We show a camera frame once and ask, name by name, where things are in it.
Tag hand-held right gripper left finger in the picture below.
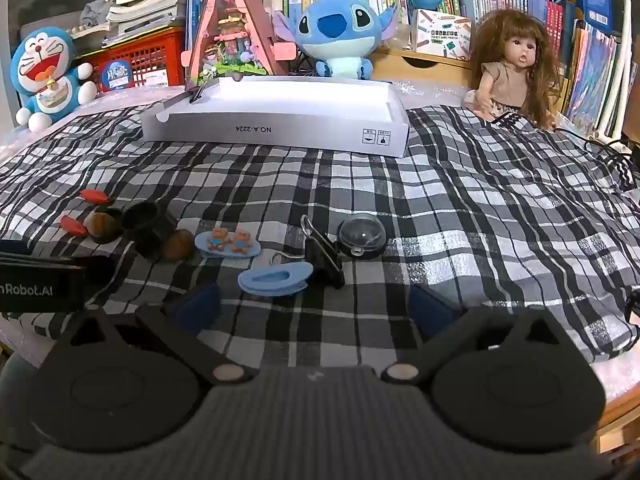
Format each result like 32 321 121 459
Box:
52 282 261 386

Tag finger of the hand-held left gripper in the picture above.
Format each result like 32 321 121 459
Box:
70 255 119 307

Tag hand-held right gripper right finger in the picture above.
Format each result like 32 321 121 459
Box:
380 285 591 386

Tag plain blue clip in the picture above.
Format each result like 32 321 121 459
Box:
237 265 315 295

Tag clear dome black case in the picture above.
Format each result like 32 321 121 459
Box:
336 212 388 261

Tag white cardboard box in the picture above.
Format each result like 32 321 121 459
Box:
140 76 411 158

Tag black white plaid blanket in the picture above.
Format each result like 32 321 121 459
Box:
0 102 640 366

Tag round blue white sticker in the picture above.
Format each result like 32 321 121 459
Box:
95 57 133 92

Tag small black binder clip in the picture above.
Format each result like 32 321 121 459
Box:
162 77 206 111

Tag blue robot cat plush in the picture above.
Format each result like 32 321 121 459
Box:
10 26 98 133

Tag red plastic crate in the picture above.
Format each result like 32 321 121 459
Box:
75 27 187 93

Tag wooden drawer box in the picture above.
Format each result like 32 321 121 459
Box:
370 47 476 86

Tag brown haired baby doll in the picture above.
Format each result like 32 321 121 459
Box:
462 8 563 131

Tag grey cloth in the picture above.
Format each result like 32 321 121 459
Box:
80 0 110 27

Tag stack of white books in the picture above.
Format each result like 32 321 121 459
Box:
70 0 191 43

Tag pink triangular toy house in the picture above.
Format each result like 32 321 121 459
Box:
182 0 301 92

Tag white printed carton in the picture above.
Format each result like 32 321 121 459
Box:
411 9 473 61

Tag blue slim books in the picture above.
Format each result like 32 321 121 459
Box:
186 0 213 61

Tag stack of thin picture books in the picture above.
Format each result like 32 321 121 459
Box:
565 20 621 126

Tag brown cardboard panel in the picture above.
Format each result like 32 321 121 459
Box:
622 62 640 136

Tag blue alien plush toy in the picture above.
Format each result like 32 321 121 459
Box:
272 0 401 81

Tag row of pale blue books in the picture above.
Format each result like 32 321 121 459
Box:
457 0 566 56

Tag white tube stand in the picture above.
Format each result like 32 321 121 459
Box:
595 0 637 153

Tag black cable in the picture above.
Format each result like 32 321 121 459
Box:
550 125 640 192

